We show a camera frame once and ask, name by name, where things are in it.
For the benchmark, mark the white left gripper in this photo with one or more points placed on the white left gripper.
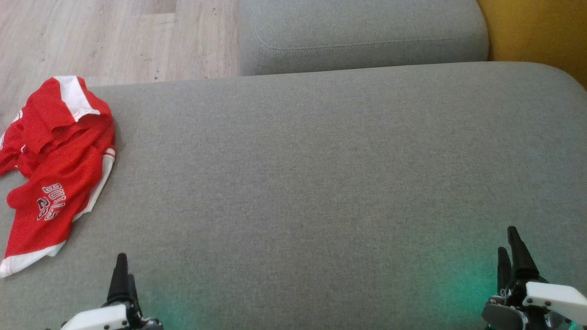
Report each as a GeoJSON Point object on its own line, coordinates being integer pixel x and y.
{"type": "Point", "coordinates": [98, 318]}

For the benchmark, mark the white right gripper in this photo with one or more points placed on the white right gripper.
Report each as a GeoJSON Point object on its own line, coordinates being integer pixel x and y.
{"type": "Point", "coordinates": [555, 300]}

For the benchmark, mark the red Bulls basketball shorts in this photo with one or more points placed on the red Bulls basketball shorts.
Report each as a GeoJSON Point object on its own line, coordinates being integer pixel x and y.
{"type": "Point", "coordinates": [41, 220]}

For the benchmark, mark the large grey fabric sofa seat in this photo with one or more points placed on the large grey fabric sofa seat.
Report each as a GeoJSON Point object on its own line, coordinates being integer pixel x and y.
{"type": "Point", "coordinates": [321, 183]}

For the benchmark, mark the small grey sofa cushion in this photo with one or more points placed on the small grey sofa cushion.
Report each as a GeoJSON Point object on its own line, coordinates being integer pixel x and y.
{"type": "Point", "coordinates": [357, 32]}

